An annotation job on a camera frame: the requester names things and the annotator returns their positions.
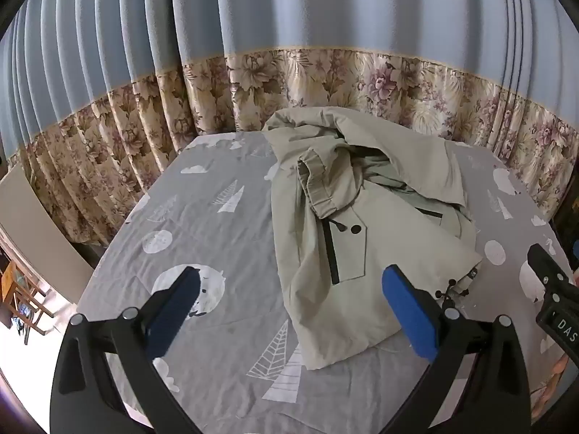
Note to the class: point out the wooden chair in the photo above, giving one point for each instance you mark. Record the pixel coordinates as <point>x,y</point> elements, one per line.
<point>13,285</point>

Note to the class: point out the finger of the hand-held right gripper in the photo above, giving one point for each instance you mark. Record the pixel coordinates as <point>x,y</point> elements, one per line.
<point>543,264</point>

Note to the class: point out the blue curtain with floral border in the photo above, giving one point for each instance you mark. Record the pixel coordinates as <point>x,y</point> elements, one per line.
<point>316,9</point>

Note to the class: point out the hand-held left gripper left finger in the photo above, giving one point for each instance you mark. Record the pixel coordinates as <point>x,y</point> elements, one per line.
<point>174,307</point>

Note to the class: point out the grey printed bed sheet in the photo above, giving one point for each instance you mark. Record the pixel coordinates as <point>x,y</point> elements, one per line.
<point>217,244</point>

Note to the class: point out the light green jacket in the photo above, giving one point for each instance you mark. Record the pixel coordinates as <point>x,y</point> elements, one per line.
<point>316,257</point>

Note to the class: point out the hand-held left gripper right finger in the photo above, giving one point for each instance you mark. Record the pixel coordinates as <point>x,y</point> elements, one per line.
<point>409,312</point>

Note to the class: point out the white flat panel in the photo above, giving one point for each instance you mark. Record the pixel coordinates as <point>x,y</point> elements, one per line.
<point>40,239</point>

